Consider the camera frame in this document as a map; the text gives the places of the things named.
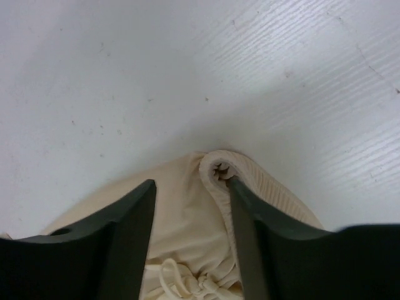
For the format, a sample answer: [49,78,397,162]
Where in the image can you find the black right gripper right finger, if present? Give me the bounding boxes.
[229,178,399,299]

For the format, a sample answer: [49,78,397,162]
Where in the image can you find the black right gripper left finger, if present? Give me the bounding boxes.
[1,179,156,299]

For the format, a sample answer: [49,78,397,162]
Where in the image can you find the beige drawstring trousers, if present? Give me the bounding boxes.
[42,150,321,299]

